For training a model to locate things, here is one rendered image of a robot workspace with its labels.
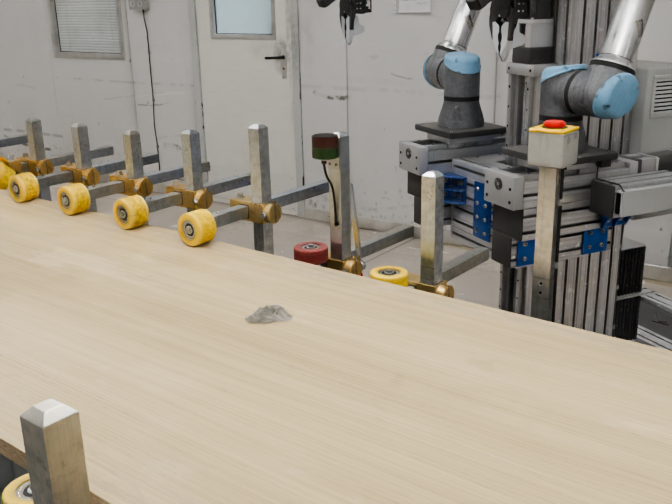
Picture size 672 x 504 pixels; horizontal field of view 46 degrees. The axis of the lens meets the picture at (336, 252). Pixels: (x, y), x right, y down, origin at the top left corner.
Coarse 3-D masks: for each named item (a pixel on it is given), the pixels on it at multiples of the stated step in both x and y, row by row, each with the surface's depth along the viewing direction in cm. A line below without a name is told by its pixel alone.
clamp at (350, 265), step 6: (330, 252) 193; (330, 258) 188; (348, 258) 188; (354, 258) 189; (330, 264) 188; (336, 264) 187; (342, 264) 186; (348, 264) 186; (354, 264) 186; (360, 264) 188; (342, 270) 186; (348, 270) 185; (354, 270) 186; (360, 270) 188
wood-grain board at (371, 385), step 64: (0, 192) 247; (0, 256) 185; (64, 256) 184; (128, 256) 183; (192, 256) 182; (256, 256) 181; (0, 320) 148; (64, 320) 148; (128, 320) 147; (192, 320) 146; (320, 320) 145; (384, 320) 144; (448, 320) 144; (512, 320) 143; (0, 384) 124; (64, 384) 123; (128, 384) 123; (192, 384) 122; (256, 384) 122; (320, 384) 121; (384, 384) 121; (448, 384) 120; (512, 384) 120; (576, 384) 120; (640, 384) 119; (0, 448) 109; (128, 448) 105; (192, 448) 105; (256, 448) 105; (320, 448) 104; (384, 448) 104; (448, 448) 104; (512, 448) 103; (576, 448) 103; (640, 448) 103
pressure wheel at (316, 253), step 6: (294, 246) 186; (300, 246) 186; (306, 246) 186; (312, 246) 185; (318, 246) 186; (324, 246) 185; (294, 252) 185; (300, 252) 183; (306, 252) 182; (312, 252) 182; (318, 252) 182; (324, 252) 184; (294, 258) 185; (300, 258) 183; (306, 258) 183; (312, 258) 182; (318, 258) 183; (324, 258) 184; (318, 264) 183
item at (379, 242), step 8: (408, 224) 218; (384, 232) 211; (392, 232) 211; (400, 232) 212; (408, 232) 215; (368, 240) 205; (376, 240) 205; (384, 240) 207; (392, 240) 210; (400, 240) 213; (352, 248) 199; (368, 248) 202; (376, 248) 205; (384, 248) 208; (320, 264) 187
